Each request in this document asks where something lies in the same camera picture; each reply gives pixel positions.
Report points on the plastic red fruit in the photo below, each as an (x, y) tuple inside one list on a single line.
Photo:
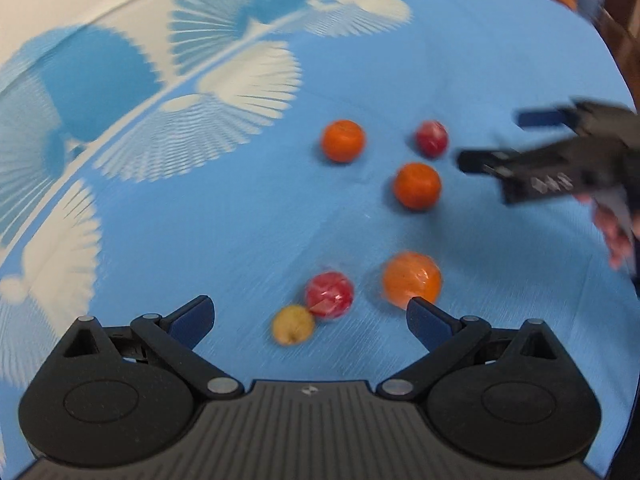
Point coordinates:
[(329, 294), (432, 138)]

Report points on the blue fan print bedsheet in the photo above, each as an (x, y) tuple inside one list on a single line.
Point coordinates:
[(225, 220)]

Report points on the small orange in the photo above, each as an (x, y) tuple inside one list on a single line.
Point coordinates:
[(417, 186), (342, 140)]

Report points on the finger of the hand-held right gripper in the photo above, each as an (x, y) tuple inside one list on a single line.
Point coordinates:
[(480, 160), (542, 118)]

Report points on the large plastic orange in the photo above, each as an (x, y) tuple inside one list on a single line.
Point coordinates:
[(412, 277)]

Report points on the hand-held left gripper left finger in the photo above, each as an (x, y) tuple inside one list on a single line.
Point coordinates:
[(187, 317)]

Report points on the person's right hand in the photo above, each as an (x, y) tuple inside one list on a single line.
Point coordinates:
[(617, 242)]

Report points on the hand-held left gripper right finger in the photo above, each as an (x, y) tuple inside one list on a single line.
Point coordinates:
[(427, 320)]

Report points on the small yellow fruit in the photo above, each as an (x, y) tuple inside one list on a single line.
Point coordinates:
[(293, 325)]

